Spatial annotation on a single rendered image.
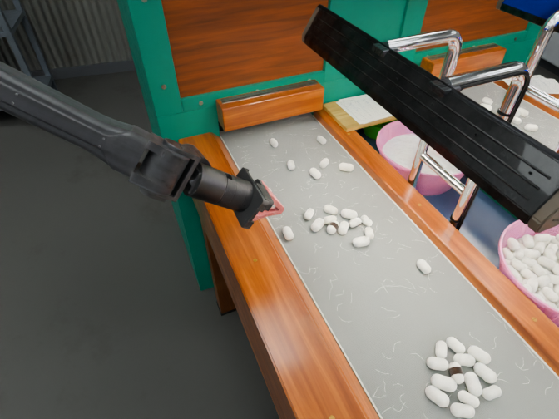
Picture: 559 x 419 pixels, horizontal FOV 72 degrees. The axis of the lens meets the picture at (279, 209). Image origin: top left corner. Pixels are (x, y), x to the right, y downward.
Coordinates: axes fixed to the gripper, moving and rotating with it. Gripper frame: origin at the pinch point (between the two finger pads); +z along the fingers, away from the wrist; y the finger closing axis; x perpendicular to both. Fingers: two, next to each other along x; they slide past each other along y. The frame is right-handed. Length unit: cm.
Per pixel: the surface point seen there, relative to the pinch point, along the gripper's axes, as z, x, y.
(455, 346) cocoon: 20.5, -3.6, -32.2
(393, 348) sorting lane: 14.6, 3.3, -28.0
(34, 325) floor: -5, 115, 60
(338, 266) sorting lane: 14.5, 3.2, -8.9
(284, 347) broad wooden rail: -0.5, 12.7, -21.3
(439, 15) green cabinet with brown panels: 48, -56, 46
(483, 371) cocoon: 21.2, -4.4, -37.4
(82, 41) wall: 7, 69, 280
